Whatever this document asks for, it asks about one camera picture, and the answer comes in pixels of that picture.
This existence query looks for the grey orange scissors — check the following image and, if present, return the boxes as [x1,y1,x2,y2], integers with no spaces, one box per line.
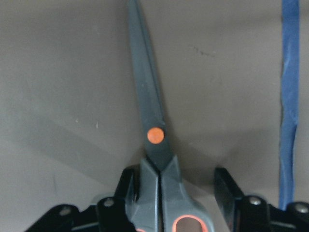
[127,0,214,232]

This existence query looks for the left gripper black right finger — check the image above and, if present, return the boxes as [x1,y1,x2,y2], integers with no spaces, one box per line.
[214,167,309,232]

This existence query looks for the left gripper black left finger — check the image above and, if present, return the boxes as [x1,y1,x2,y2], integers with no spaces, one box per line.
[26,168,136,232]

